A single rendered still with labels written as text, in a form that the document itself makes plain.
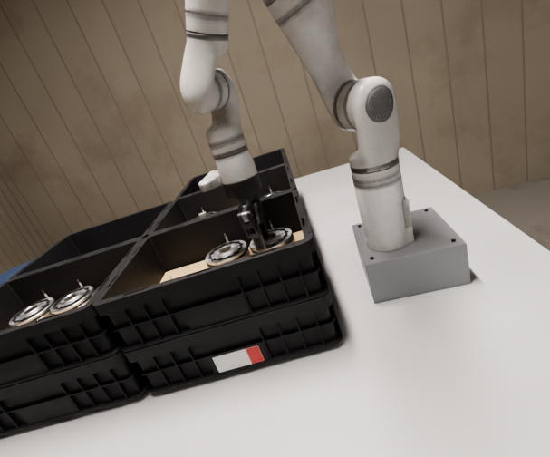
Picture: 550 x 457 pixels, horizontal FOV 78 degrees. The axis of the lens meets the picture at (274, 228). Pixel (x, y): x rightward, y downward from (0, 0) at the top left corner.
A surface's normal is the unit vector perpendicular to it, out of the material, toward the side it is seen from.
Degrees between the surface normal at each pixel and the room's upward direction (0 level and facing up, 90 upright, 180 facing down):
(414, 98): 90
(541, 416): 0
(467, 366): 0
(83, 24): 90
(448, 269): 90
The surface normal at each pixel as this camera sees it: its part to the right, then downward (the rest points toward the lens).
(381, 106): 0.41, 0.28
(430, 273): -0.07, 0.41
